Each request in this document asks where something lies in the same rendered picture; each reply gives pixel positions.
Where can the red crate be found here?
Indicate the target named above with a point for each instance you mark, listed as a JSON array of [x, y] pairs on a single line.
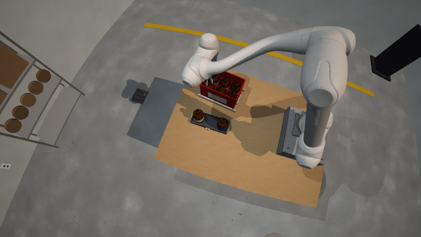
[[220, 97]]

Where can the brown glass bottle with blue label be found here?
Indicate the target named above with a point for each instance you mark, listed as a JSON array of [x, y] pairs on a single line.
[[210, 85], [222, 124], [225, 83]]

